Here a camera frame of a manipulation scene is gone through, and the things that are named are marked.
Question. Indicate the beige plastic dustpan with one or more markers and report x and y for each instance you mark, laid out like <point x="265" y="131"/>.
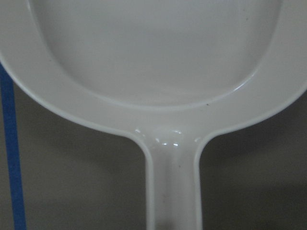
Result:
<point x="168" y="74"/>

